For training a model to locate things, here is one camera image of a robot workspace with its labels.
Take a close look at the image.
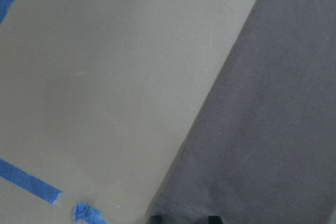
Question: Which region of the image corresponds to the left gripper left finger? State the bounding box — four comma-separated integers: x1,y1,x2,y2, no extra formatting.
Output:
149,215,163,224

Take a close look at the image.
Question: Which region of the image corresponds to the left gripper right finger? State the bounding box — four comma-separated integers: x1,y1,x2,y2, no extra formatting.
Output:
208,216,222,224

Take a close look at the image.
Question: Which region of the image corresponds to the brown t-shirt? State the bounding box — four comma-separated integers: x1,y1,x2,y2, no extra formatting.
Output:
148,0,335,223

